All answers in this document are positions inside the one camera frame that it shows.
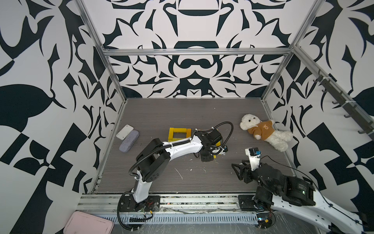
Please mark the white small device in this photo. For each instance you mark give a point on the white small device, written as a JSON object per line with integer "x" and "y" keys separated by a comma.
{"x": 123, "y": 133}

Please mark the white teddy bear brown shirt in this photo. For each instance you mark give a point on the white teddy bear brown shirt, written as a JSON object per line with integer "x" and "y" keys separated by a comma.
{"x": 263, "y": 130}

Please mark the purple grey pouch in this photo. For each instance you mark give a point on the purple grey pouch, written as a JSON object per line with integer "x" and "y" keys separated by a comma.
{"x": 129, "y": 141}

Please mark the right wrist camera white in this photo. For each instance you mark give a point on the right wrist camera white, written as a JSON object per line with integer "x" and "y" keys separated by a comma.
{"x": 254, "y": 156}

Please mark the grey hook rail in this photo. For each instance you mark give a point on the grey hook rail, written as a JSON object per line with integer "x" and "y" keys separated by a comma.
{"x": 352, "y": 108}

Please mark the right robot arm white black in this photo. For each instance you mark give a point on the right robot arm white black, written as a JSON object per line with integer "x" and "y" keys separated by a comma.
{"x": 296, "y": 197}

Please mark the amber orange block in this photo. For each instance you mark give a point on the amber orange block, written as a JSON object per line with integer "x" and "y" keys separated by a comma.
{"x": 188, "y": 133}

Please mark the green circuit board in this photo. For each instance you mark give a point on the green circuit board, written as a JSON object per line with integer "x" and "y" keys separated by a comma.
{"x": 265, "y": 220}

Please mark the pink tray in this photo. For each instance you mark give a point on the pink tray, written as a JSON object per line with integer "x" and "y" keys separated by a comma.
{"x": 82, "y": 223}

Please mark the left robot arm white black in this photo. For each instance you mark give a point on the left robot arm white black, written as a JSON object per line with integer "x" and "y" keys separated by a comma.
{"x": 153, "y": 160}

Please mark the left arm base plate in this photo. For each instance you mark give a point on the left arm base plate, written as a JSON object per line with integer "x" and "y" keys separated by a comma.
{"x": 128, "y": 204}

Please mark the aluminium front rail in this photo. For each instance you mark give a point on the aluminium front rail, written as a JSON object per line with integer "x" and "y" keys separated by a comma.
{"x": 107, "y": 203}

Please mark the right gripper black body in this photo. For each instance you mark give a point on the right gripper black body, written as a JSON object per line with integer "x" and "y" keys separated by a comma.
{"x": 248, "y": 176}

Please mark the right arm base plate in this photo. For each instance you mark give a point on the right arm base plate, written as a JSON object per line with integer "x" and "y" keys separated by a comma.
{"x": 247, "y": 203}

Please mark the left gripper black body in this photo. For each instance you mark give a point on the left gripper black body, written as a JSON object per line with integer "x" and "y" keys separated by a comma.
{"x": 207, "y": 156}

